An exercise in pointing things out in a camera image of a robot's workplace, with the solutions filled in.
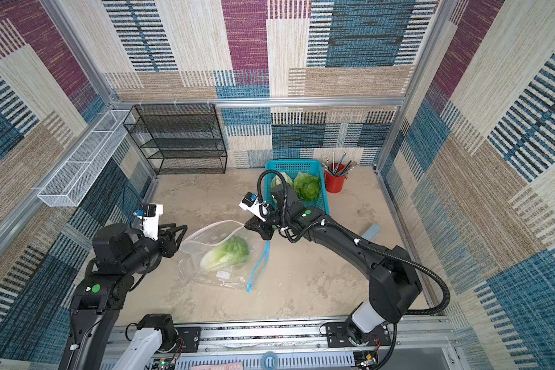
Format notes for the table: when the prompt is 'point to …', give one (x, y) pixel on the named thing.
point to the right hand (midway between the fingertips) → (252, 226)
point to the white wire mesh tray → (76, 173)
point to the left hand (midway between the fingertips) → (180, 226)
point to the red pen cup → (334, 184)
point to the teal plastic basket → (293, 166)
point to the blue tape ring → (270, 360)
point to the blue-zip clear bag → (227, 253)
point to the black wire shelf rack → (179, 139)
